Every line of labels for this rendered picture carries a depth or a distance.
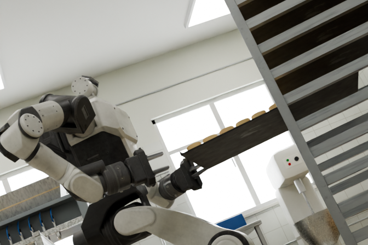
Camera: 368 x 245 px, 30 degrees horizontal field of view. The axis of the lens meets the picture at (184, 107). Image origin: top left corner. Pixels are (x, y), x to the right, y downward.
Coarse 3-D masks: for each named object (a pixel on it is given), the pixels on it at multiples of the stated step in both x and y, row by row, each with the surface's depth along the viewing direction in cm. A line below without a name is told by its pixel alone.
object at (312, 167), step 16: (224, 0) 216; (240, 16) 213; (240, 32) 212; (256, 48) 210; (256, 64) 209; (272, 80) 207; (272, 96) 206; (288, 112) 204; (288, 128) 203; (304, 144) 201; (304, 160) 200; (320, 176) 198; (320, 192) 197; (336, 208) 195; (336, 224) 194; (352, 240) 192
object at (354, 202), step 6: (366, 192) 197; (354, 198) 197; (360, 198) 197; (366, 198) 197; (342, 204) 198; (348, 204) 197; (354, 204) 197; (360, 204) 197; (342, 210) 198; (348, 210) 197
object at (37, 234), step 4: (36, 232) 294; (36, 236) 294; (40, 236) 294; (44, 236) 305; (36, 240) 293; (40, 240) 293; (44, 240) 300; (48, 240) 313; (40, 244) 293; (44, 244) 294; (48, 244) 307; (52, 244) 322
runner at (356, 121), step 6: (366, 114) 242; (354, 120) 243; (360, 120) 243; (366, 120) 240; (342, 126) 244; (348, 126) 243; (354, 126) 240; (330, 132) 244; (336, 132) 244; (318, 138) 245; (324, 138) 244; (312, 144) 245
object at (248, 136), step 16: (352, 80) 216; (320, 96) 218; (336, 96) 228; (272, 112) 211; (304, 112) 230; (240, 128) 213; (256, 128) 222; (272, 128) 232; (208, 144) 215; (224, 144) 224; (240, 144) 235; (256, 144) 246; (192, 160) 226; (208, 160) 237; (224, 160) 248
